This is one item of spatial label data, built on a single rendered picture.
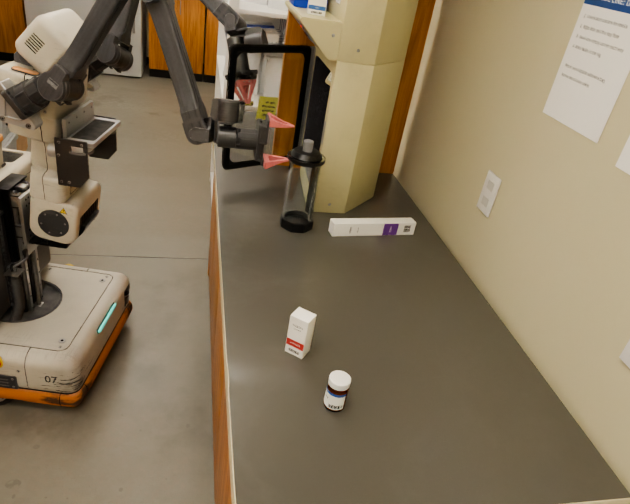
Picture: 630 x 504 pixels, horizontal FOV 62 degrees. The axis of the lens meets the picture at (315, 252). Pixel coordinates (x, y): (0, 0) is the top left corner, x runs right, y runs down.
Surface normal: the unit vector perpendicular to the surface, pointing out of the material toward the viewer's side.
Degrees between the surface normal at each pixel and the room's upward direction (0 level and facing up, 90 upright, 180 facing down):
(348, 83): 90
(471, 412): 0
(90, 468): 0
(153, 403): 0
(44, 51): 90
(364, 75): 90
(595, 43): 90
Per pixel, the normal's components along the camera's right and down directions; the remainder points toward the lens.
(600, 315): -0.97, -0.04
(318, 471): 0.15, -0.85
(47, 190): -0.03, 0.51
